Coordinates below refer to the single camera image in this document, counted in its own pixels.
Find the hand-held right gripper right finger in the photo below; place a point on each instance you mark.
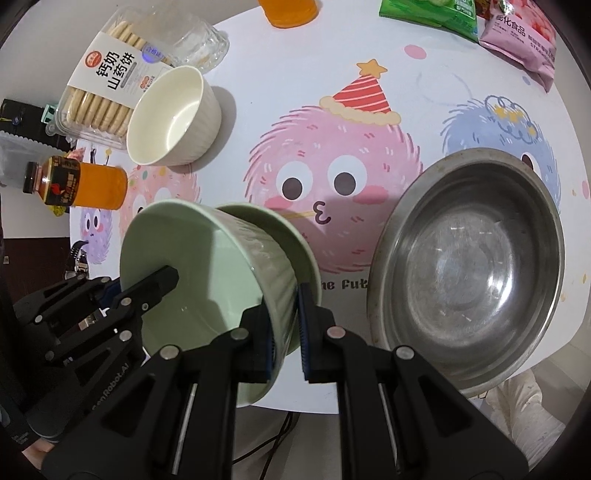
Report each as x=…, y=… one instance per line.
x=304, y=332

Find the stainless steel bowl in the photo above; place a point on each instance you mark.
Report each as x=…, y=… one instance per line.
x=471, y=277

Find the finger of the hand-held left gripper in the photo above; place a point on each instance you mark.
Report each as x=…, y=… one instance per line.
x=152, y=288
x=69, y=295

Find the ribbed green bowl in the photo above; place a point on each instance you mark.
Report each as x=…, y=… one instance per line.
x=194, y=277

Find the clear biscuit package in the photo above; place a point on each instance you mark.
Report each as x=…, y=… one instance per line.
x=106, y=78

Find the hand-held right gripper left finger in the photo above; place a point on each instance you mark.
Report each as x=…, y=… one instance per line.
x=263, y=350

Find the orange juice bottle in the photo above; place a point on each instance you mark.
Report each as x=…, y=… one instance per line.
x=97, y=184
x=286, y=11

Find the small white bowl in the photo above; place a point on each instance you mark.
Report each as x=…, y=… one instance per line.
x=161, y=120

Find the black metal bracket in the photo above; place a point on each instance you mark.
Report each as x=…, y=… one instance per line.
x=79, y=258

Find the pink snack bag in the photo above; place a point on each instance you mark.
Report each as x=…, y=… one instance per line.
x=517, y=41

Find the orange cookie box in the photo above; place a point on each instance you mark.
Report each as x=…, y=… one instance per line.
x=482, y=7

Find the green chips bag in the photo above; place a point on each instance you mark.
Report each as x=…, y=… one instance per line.
x=429, y=16

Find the clear plastic box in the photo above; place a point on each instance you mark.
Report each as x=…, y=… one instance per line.
x=27, y=161

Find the large green bowl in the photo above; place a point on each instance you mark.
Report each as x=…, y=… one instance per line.
x=300, y=258

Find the white crumpled bag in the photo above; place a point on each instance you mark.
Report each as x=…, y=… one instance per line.
x=517, y=415

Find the printed tablecloth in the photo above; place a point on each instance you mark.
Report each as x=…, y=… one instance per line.
x=415, y=92

